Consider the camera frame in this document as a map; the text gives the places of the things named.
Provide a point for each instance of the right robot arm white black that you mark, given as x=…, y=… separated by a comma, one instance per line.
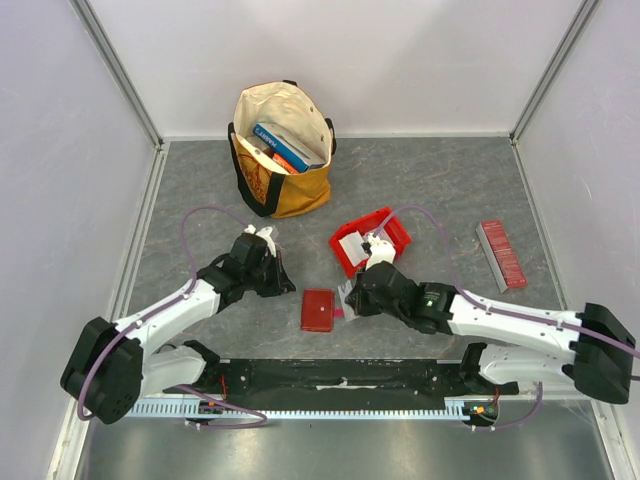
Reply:
x=589, y=349

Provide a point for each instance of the blue book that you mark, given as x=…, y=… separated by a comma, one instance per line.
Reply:
x=279, y=140

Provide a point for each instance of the red silver long box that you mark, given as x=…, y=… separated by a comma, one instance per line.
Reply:
x=501, y=256

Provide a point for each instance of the orange book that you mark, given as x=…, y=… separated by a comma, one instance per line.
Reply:
x=278, y=159

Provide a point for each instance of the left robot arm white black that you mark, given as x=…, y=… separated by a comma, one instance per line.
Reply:
x=114, y=364

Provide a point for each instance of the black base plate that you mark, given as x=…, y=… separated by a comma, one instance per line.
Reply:
x=252, y=376

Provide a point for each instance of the red leather card holder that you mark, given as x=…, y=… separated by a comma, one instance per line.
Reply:
x=319, y=310

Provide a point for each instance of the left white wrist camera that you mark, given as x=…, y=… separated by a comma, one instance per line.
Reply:
x=269, y=234

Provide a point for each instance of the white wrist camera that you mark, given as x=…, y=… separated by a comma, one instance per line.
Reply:
x=378, y=250
x=269, y=234

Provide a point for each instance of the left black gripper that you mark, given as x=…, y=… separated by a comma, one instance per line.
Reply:
x=281, y=282

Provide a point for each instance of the slotted cable duct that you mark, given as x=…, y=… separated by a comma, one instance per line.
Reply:
x=186, y=407

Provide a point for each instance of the yellow canvas tote bag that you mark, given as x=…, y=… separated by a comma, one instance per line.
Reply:
x=268, y=189

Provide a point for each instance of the white card stack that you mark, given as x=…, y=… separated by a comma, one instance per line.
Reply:
x=352, y=246

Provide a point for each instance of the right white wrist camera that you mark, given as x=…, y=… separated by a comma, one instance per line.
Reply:
x=378, y=250

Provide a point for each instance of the red plastic bin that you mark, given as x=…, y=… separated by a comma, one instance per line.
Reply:
x=393, y=231

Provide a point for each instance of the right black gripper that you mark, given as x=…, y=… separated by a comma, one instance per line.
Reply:
x=365, y=293

